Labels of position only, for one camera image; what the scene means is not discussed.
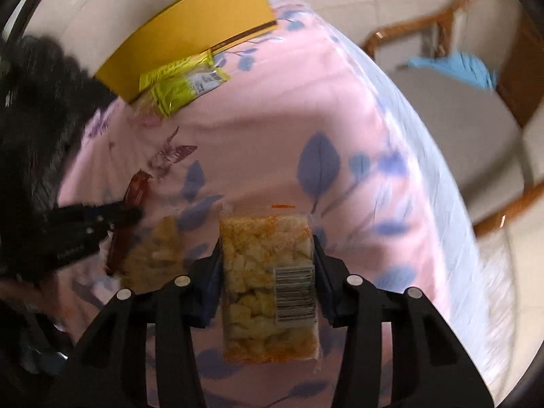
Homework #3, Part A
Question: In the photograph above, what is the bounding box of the person left hand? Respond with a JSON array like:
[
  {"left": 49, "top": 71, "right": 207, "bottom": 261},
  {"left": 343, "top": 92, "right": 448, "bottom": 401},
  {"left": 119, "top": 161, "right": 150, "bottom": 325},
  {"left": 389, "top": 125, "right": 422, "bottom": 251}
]
[{"left": 1, "top": 273, "right": 63, "bottom": 323}]

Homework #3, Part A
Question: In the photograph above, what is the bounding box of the brown paper snack packet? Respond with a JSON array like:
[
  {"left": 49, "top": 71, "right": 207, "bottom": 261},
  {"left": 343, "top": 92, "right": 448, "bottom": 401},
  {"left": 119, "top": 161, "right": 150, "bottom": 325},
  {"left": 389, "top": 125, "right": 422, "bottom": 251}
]
[{"left": 119, "top": 217, "right": 185, "bottom": 294}]

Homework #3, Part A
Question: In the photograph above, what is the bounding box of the dark carved wooden furniture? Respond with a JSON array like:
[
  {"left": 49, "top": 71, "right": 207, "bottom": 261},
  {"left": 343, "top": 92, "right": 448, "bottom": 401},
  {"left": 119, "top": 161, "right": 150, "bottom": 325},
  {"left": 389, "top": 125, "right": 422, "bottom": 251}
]
[{"left": 1, "top": 35, "right": 115, "bottom": 218}]

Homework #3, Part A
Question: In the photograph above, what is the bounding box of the yellow snack bar wrapper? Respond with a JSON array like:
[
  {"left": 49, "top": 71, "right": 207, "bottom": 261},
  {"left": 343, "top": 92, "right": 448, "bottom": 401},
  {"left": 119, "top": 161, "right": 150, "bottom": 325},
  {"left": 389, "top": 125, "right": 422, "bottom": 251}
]
[{"left": 138, "top": 50, "right": 214, "bottom": 92}]

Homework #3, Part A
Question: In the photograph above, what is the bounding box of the wooden armchair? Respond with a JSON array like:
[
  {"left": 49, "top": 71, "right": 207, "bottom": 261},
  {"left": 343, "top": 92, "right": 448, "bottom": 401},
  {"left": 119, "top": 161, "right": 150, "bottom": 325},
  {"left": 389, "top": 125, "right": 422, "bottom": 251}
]
[{"left": 360, "top": 0, "right": 544, "bottom": 239}]

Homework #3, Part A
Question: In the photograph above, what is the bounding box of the green yellow snack packet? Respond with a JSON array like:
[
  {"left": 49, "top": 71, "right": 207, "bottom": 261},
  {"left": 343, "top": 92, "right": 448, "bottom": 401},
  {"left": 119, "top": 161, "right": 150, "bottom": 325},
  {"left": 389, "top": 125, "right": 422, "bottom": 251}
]
[{"left": 150, "top": 65, "right": 230, "bottom": 117}]

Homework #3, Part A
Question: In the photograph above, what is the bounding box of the dark red snack packet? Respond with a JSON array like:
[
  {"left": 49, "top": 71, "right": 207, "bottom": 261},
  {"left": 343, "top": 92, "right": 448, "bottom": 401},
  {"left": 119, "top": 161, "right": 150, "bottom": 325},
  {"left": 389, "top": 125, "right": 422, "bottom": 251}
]
[{"left": 105, "top": 170, "right": 152, "bottom": 276}]

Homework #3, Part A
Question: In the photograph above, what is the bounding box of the blue cloth on chair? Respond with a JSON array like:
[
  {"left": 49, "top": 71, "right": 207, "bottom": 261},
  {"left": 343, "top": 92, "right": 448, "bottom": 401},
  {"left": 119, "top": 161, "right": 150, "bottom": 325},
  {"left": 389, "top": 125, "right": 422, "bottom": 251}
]
[{"left": 407, "top": 52, "right": 498, "bottom": 90}]

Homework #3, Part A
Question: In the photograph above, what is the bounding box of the pink floral tablecloth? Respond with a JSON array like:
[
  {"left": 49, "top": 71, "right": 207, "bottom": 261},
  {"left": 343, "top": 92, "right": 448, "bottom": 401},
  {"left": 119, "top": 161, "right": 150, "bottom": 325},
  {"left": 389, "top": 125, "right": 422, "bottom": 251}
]
[{"left": 54, "top": 0, "right": 503, "bottom": 408}]

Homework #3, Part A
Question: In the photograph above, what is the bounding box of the yellow cardboard box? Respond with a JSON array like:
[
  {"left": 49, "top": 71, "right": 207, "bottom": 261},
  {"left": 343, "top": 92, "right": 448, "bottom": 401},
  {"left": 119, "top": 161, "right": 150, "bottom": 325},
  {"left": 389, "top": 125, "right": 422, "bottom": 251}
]
[{"left": 95, "top": 0, "right": 277, "bottom": 101}]

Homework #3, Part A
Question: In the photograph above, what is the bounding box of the clear orange rice cracker packet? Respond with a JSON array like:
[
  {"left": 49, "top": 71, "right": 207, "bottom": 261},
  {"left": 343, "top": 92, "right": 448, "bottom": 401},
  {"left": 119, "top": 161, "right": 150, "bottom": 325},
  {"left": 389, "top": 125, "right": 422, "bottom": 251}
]
[{"left": 219, "top": 210, "right": 320, "bottom": 365}]

